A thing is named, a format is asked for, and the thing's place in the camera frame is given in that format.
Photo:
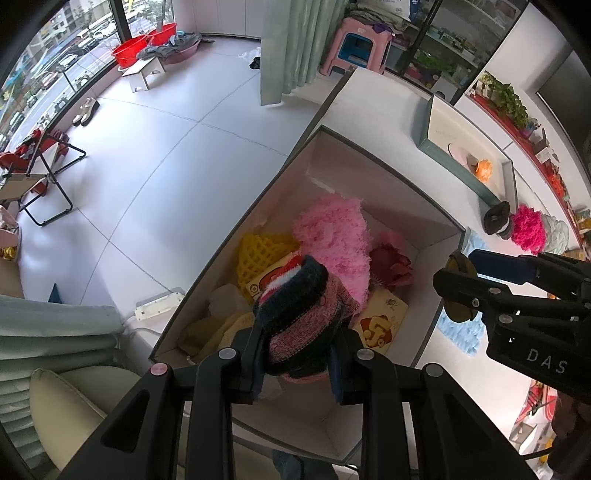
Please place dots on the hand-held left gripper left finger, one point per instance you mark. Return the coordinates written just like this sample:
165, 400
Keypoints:
261, 364

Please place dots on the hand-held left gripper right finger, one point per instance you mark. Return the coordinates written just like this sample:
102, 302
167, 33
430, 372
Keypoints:
336, 374

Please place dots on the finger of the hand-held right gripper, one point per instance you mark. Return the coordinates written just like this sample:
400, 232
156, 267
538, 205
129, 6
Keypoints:
501, 267
461, 288

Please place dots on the pink and mustard knit hat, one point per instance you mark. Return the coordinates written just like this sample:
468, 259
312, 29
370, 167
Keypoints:
207, 337

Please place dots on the black and pink knit hat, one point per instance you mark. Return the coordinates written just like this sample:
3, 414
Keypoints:
304, 318

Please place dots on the printed tissue pack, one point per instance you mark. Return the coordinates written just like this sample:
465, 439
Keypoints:
381, 323
265, 286

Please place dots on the white foam net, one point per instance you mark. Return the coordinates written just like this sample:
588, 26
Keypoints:
228, 300

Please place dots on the dark red fabric flower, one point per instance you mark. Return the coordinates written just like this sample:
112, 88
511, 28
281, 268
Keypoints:
390, 267

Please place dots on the yellow foam net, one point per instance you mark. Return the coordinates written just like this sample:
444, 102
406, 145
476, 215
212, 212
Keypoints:
258, 251

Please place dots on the deep grey cardboard box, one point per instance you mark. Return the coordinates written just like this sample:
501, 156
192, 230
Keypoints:
369, 184

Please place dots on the light pink fluffy ball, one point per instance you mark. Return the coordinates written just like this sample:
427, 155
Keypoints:
332, 230

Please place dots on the light blue chenille mat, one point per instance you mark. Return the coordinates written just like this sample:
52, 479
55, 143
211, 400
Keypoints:
461, 334

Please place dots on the purple striped knit hat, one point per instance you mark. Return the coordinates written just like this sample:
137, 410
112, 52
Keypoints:
496, 221

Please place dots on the magenta fluffy ball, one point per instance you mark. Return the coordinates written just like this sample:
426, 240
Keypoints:
528, 228

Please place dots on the pale green bath loofah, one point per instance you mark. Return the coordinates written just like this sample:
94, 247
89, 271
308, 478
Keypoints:
561, 235

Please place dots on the person's dark trousers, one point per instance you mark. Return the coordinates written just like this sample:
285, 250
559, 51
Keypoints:
304, 466

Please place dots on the orange foam flower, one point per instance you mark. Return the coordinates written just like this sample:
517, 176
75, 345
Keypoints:
484, 170

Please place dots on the red shelf cloth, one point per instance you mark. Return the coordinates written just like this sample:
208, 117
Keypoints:
549, 170

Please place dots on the white power strip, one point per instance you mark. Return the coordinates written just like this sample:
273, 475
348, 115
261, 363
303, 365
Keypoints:
159, 303

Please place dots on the round pale pink pad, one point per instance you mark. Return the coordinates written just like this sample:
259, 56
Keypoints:
459, 154

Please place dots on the shallow grey tray box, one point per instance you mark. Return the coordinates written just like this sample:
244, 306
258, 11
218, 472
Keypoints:
455, 124

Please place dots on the green potted plant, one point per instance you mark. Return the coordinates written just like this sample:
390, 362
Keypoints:
508, 99

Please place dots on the small grey stool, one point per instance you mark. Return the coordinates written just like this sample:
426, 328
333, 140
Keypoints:
443, 87

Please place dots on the pale green curtain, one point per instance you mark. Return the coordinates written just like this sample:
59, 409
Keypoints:
55, 332
295, 46

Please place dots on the small blue triangular item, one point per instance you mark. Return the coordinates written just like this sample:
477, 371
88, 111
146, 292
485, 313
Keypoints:
54, 294

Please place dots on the glass display cabinet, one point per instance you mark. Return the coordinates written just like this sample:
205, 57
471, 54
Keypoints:
457, 37

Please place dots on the pink plastic stool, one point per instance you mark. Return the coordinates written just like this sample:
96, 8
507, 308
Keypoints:
364, 25

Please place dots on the pale slipper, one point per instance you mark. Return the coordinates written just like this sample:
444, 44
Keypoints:
91, 108
81, 115

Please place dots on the small white stool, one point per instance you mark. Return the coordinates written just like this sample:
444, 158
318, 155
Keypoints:
143, 74

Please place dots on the red folding chair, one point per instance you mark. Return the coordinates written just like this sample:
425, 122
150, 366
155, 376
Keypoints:
27, 147

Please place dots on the mauve basin with clothes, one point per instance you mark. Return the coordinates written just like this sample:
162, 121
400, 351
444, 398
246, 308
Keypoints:
182, 48

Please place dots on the red plastic basin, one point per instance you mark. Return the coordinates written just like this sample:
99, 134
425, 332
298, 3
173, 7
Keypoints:
129, 53
161, 34

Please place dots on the black wall screen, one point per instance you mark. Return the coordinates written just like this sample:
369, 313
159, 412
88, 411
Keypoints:
568, 101

